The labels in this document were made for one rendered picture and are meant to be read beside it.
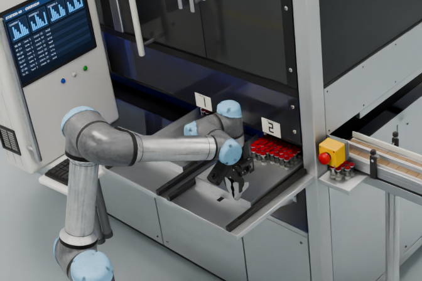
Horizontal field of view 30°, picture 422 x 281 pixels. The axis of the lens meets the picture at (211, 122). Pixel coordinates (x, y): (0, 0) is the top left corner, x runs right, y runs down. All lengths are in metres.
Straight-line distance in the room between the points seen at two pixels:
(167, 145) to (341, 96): 0.76
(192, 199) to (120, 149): 0.64
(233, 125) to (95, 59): 0.96
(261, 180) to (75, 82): 0.90
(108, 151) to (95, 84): 1.16
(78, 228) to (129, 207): 1.51
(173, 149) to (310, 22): 0.61
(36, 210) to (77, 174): 2.13
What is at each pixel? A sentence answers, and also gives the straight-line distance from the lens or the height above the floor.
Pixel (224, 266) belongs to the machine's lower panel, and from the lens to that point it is 3.52.
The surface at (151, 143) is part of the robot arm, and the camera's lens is 2.20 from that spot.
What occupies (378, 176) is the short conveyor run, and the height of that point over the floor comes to 0.90.
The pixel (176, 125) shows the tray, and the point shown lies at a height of 0.90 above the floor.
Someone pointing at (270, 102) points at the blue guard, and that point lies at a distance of 2.75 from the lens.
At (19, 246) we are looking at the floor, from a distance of 4.20.
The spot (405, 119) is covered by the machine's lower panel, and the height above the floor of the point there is 0.82.
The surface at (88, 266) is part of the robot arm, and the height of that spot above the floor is 1.02.
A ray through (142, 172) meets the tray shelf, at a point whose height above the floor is 0.88.
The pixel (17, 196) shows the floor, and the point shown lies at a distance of 4.57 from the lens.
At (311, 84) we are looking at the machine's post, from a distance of 2.58.
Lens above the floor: 2.49
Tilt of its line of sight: 31 degrees down
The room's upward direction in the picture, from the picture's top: 8 degrees counter-clockwise
